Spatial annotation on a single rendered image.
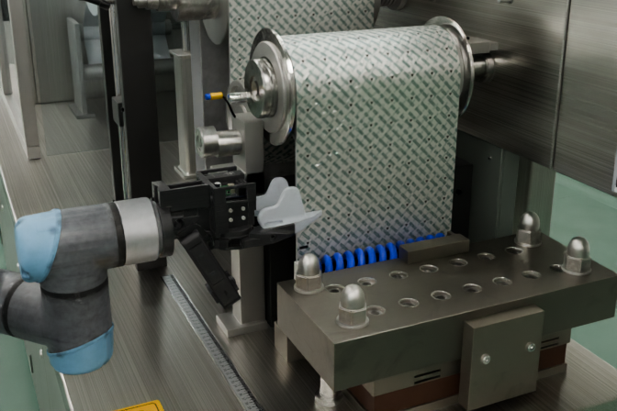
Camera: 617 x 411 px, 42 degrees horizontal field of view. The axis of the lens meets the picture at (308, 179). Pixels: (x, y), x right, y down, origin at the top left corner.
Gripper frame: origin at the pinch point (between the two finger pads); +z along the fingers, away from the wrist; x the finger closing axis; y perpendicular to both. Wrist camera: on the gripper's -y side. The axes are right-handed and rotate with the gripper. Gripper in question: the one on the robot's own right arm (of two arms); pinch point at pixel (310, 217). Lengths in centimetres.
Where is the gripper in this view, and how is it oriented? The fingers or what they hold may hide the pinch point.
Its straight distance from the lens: 102.8
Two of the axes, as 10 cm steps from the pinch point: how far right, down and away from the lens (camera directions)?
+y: 0.0, -9.4, -3.3
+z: 9.1, -1.4, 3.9
